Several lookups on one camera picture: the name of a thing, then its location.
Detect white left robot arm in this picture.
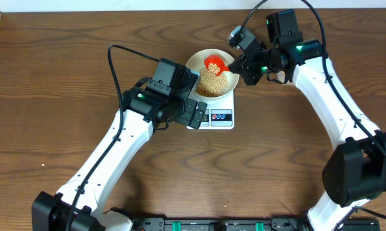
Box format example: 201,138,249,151
31,58,207,231

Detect beige bowl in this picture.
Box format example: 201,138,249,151
186,49,240,99

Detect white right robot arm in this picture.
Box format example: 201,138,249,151
228,10,386,230

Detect clear plastic container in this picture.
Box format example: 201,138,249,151
277,71,295,87

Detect soybeans in bowl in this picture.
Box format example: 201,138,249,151
197,63,229,97

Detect white digital kitchen scale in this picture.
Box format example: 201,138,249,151
190,91,235,130

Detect red measuring scoop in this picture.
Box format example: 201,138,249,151
204,55,230,76

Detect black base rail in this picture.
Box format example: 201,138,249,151
96,208,382,231

